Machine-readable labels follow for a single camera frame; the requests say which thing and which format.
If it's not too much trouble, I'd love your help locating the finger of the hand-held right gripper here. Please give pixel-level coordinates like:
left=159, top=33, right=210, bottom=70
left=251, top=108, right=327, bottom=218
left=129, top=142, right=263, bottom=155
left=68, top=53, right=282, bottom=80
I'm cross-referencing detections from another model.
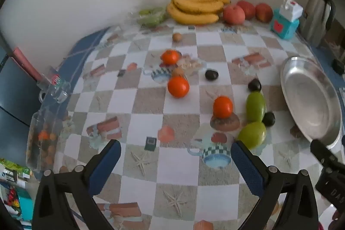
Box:
left=310, top=140, right=339, bottom=166

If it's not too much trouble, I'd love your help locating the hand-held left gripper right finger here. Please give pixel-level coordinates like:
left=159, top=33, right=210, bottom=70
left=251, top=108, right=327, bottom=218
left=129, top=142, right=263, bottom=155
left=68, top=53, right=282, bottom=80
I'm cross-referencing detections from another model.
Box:
left=231, top=140, right=320, bottom=230

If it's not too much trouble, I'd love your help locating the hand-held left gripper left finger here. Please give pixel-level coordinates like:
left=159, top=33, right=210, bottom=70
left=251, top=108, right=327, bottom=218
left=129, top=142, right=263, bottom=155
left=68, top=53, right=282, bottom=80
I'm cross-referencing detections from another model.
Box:
left=32, top=139, right=122, bottom=230

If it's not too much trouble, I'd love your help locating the round metal plate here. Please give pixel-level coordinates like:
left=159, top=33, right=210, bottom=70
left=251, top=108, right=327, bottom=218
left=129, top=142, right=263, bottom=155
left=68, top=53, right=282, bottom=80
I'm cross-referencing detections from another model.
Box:
left=280, top=56, right=342, bottom=150

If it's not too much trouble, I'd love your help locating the orange tangerine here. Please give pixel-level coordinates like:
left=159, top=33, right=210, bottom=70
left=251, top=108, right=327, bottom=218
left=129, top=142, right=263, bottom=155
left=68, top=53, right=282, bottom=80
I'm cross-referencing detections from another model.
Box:
left=213, top=96, right=234, bottom=119
left=168, top=76, right=190, bottom=98

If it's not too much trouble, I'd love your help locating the tangerine with stem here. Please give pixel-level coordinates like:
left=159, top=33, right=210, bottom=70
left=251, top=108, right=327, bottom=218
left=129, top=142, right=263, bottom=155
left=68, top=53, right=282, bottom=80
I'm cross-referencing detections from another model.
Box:
left=161, top=50, right=180, bottom=66

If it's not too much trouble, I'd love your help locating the pile of small orange fruits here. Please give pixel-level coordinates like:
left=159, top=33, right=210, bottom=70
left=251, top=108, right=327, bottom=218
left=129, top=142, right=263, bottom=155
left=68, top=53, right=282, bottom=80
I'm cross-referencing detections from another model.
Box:
left=30, top=122, right=58, bottom=166

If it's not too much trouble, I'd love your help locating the checkered printed tablecloth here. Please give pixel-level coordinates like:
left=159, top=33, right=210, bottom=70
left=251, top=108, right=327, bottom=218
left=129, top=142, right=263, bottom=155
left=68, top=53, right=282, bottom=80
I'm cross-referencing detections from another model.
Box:
left=25, top=22, right=345, bottom=230

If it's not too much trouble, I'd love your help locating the clear plastic fruit box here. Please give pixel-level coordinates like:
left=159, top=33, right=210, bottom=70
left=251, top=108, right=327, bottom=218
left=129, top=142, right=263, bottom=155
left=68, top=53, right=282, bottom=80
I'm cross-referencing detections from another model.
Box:
left=26, top=110, right=73, bottom=172

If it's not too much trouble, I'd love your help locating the teal box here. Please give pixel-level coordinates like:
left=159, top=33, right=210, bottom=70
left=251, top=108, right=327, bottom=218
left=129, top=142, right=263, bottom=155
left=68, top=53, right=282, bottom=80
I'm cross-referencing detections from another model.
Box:
left=19, top=195, right=35, bottom=221

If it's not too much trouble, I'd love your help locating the green printed package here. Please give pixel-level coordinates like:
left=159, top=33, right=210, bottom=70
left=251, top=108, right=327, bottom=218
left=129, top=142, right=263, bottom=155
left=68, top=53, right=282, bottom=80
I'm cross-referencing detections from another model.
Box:
left=0, top=158, right=32, bottom=175

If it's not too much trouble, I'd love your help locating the glass mug with red label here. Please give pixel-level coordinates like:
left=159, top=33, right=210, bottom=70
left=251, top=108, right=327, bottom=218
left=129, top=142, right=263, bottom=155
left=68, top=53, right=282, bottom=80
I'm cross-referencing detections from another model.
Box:
left=39, top=74, right=71, bottom=104

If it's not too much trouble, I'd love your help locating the steel thermos jug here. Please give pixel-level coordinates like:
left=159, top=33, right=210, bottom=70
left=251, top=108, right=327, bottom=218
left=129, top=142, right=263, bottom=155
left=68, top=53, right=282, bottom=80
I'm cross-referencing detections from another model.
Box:
left=299, top=0, right=337, bottom=49

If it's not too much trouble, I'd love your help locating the red apple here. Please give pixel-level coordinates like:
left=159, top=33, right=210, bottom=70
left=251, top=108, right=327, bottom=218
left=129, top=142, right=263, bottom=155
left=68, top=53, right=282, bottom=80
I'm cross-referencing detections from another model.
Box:
left=223, top=4, right=246, bottom=25
left=237, top=0, right=256, bottom=20
left=255, top=3, right=273, bottom=23

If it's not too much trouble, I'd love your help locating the yellow banana bunch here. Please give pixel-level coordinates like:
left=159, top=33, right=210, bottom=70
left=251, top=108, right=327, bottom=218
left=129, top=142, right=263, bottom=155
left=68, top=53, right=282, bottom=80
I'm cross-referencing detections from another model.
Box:
left=166, top=0, right=232, bottom=26

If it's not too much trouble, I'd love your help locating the clear plastic produce tray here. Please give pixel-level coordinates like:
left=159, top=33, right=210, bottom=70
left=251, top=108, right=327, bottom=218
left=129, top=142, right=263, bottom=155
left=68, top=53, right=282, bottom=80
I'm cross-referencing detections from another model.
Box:
left=129, top=7, right=168, bottom=28

